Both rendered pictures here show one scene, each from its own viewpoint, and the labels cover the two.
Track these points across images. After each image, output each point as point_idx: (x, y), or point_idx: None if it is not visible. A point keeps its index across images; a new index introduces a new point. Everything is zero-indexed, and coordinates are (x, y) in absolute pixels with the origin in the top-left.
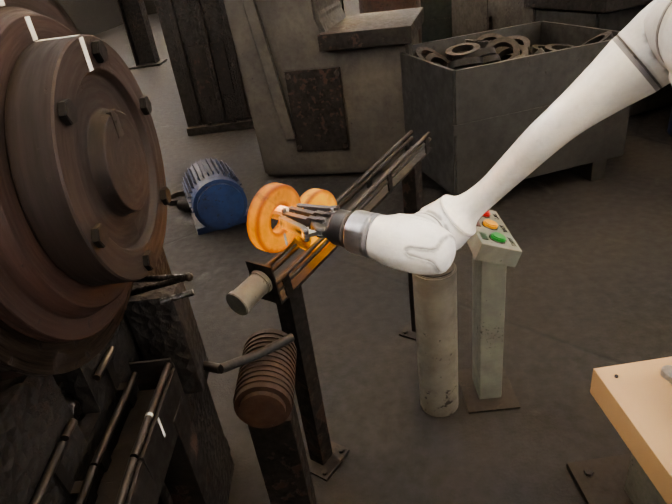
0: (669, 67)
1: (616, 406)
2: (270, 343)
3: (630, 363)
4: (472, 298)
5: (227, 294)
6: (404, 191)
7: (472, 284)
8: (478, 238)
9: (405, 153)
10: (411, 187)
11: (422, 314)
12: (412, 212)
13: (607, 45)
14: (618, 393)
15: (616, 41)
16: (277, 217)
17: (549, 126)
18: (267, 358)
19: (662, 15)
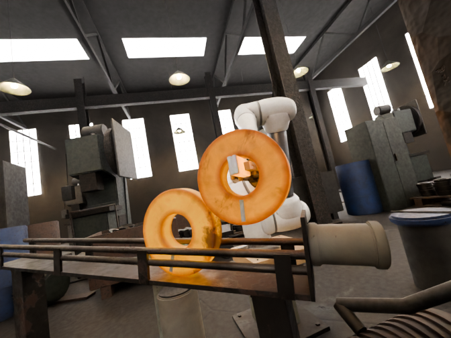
0: (274, 111)
1: (273, 260)
2: (374, 300)
3: (247, 259)
4: (161, 336)
5: (382, 229)
6: (28, 307)
7: (158, 320)
8: (186, 245)
9: (56, 239)
10: (40, 294)
11: (198, 336)
12: (42, 330)
13: (245, 114)
14: (267, 258)
15: (247, 113)
16: (254, 166)
17: (256, 130)
18: (393, 324)
19: (258, 105)
